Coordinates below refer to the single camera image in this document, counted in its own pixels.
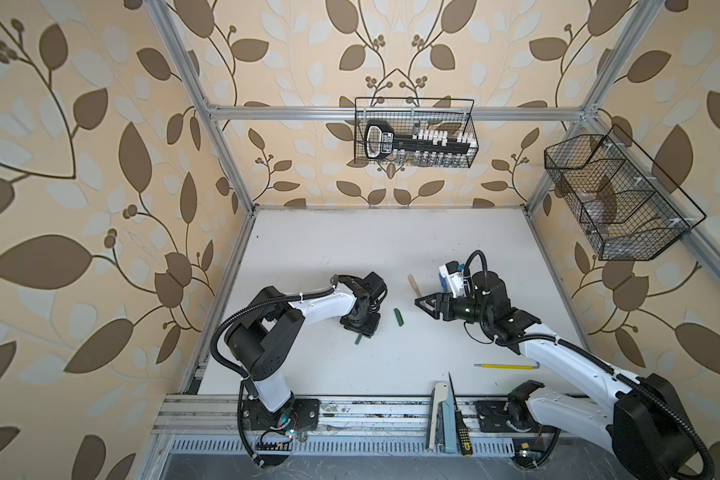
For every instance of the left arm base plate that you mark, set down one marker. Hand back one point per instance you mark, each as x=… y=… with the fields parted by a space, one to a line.
x=297 y=414

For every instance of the black screwdriver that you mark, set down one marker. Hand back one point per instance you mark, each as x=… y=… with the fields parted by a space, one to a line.
x=462 y=431

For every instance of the beige pen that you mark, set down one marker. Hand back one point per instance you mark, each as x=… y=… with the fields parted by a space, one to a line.
x=414 y=286

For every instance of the green pen cap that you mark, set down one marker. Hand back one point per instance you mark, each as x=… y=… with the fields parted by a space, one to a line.
x=399 y=317

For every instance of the aluminium front rail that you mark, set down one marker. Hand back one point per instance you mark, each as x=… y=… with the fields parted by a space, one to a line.
x=348 y=426

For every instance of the beige blue utility tool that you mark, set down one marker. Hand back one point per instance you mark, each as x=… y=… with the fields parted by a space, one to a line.
x=441 y=431

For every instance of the right wire basket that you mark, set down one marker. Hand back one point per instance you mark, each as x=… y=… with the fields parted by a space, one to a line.
x=628 y=206

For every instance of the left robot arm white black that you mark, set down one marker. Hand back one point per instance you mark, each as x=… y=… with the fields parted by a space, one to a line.
x=255 y=342

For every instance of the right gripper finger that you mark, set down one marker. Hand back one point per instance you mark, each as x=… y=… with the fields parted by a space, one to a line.
x=431 y=301
x=435 y=309

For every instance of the wire basket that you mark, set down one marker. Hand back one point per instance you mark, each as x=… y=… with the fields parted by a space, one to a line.
x=628 y=206
x=454 y=115

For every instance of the black socket set rail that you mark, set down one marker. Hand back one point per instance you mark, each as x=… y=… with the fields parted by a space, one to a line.
x=379 y=140

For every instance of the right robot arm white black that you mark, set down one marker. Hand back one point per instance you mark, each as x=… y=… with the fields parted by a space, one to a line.
x=640 y=420

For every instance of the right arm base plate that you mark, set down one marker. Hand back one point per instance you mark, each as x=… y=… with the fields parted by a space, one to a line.
x=504 y=416

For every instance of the back wire basket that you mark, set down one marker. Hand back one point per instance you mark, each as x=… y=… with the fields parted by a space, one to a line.
x=454 y=115

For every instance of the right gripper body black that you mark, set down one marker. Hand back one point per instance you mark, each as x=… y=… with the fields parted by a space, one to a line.
x=461 y=308

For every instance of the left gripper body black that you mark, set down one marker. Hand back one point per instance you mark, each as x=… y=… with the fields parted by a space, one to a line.
x=369 y=323

